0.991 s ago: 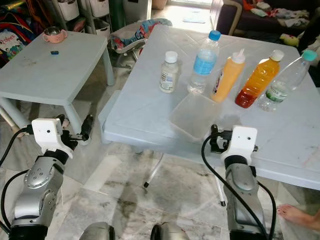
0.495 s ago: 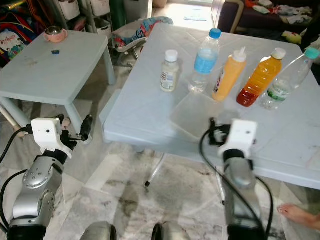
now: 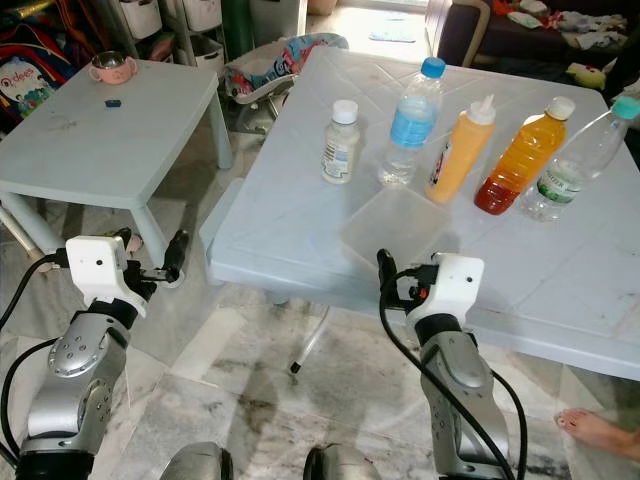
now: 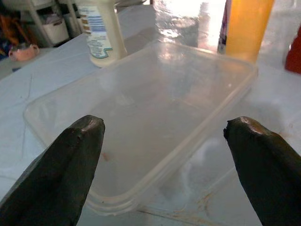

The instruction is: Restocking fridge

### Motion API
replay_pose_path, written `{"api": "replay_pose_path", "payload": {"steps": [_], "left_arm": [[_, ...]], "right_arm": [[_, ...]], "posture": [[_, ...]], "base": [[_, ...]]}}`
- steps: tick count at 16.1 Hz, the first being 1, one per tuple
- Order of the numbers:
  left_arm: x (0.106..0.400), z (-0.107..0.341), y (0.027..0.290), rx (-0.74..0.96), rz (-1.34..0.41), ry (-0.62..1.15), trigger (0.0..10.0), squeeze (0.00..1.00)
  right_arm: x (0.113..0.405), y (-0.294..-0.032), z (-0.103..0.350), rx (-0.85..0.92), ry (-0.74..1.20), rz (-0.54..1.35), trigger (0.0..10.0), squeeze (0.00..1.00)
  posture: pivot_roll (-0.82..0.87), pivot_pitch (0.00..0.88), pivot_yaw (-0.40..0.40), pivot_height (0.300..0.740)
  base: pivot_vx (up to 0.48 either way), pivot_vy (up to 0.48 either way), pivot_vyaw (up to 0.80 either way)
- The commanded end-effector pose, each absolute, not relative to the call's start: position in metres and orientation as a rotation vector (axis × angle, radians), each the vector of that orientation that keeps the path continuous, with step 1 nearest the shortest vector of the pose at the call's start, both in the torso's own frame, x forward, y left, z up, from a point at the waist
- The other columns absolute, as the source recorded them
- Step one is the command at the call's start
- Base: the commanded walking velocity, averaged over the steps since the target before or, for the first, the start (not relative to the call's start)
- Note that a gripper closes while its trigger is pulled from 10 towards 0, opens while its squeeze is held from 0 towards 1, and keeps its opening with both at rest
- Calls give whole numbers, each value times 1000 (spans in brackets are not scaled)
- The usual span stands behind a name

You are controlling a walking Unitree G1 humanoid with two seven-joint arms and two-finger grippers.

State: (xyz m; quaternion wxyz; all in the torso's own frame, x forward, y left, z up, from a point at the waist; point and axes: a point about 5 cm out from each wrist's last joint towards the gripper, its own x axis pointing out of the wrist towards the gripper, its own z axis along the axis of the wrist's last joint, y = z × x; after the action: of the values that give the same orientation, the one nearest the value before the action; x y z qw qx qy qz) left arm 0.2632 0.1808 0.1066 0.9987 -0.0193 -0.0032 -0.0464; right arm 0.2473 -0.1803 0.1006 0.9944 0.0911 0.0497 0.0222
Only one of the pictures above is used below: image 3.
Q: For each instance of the small white cap bottle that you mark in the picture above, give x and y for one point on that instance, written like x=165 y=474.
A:
x=341 y=150

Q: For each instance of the blue cap water bottle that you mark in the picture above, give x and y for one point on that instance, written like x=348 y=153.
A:
x=412 y=128

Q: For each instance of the clear plastic food container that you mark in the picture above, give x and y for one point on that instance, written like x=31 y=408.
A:
x=400 y=225

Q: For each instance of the person's bare foot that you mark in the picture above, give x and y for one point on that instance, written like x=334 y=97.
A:
x=600 y=432

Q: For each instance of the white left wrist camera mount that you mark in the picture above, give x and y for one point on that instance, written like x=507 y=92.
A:
x=100 y=272

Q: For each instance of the orange squeeze bottle white nozzle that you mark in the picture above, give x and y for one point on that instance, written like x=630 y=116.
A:
x=460 y=155

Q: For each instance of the white plastic drawer unit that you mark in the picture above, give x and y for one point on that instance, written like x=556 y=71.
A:
x=160 y=18

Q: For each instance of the silver left robot leg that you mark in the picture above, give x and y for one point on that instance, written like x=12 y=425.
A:
x=200 y=465

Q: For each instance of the large pale blue folding table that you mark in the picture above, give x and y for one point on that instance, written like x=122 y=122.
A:
x=320 y=240

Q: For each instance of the small pale blue plastic table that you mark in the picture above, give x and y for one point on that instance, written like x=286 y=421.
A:
x=100 y=140

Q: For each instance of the orange red juice bottle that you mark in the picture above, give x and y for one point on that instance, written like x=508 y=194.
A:
x=520 y=160

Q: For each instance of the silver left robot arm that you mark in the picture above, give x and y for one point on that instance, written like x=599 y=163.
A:
x=80 y=370

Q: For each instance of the colourful children's school bag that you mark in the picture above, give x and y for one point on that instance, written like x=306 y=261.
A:
x=35 y=75

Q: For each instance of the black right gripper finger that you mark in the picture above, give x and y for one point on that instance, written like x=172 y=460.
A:
x=388 y=272

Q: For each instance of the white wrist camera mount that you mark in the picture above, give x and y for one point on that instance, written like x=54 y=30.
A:
x=450 y=285
x=100 y=272

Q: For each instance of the clear bottle green label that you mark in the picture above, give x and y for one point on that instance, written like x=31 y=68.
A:
x=570 y=170

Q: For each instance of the colourful baby bouncer seat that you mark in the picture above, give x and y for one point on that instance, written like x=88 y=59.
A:
x=285 y=65

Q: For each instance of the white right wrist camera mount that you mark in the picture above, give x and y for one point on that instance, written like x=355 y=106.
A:
x=450 y=285

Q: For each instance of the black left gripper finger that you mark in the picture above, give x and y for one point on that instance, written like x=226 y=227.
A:
x=178 y=254

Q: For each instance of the dark sofa with clothes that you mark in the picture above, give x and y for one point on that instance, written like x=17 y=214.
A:
x=530 y=35

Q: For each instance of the small dark blue block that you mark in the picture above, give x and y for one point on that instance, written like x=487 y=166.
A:
x=113 y=102

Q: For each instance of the green cylinder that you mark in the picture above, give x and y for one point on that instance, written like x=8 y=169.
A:
x=237 y=28

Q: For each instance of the pale blue plastic stool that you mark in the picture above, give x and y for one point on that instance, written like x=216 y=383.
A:
x=222 y=215

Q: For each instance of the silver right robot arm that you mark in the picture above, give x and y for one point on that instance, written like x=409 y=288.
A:
x=460 y=385

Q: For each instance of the yellow green plush toy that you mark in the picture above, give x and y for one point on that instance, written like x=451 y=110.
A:
x=585 y=76

